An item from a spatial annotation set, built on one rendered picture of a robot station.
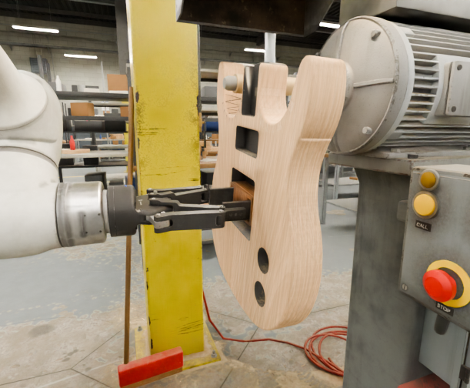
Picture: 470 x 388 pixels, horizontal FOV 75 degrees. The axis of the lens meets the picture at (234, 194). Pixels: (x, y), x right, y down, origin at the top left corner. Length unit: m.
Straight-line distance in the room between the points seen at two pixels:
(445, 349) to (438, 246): 0.36
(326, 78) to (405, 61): 0.26
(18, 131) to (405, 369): 0.87
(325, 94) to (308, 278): 0.22
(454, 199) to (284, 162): 0.22
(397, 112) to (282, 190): 0.28
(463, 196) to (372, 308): 0.48
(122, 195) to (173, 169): 0.98
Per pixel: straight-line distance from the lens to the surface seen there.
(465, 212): 0.47
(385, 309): 0.85
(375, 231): 0.82
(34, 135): 0.50
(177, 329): 1.72
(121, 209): 0.44
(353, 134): 0.62
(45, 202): 0.45
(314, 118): 0.35
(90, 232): 0.45
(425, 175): 0.49
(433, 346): 0.84
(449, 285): 0.47
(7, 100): 0.49
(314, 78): 0.34
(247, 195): 0.48
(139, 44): 1.44
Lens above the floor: 1.17
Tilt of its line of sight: 12 degrees down
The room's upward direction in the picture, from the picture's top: straight up
